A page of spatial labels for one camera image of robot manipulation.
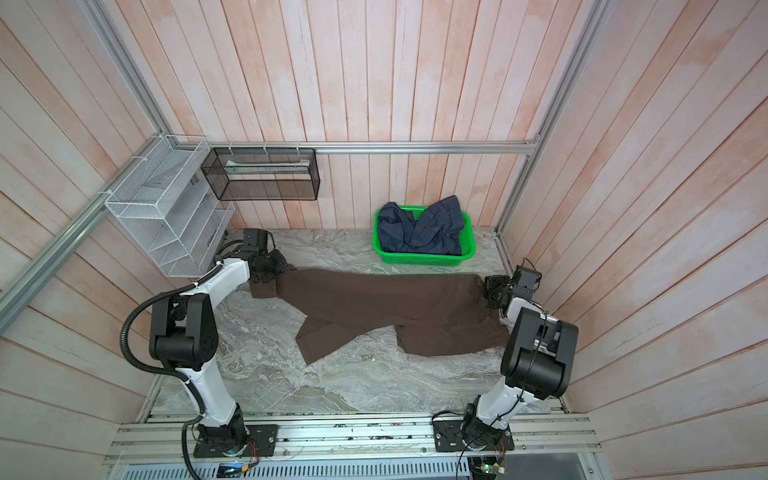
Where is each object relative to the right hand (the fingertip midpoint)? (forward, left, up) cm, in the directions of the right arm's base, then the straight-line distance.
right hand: (483, 275), depth 96 cm
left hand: (+1, +66, +1) cm, 66 cm away
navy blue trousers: (+21, +13, -1) cm, 25 cm away
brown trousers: (-11, +18, -5) cm, 22 cm away
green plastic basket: (+17, +2, -1) cm, 18 cm away
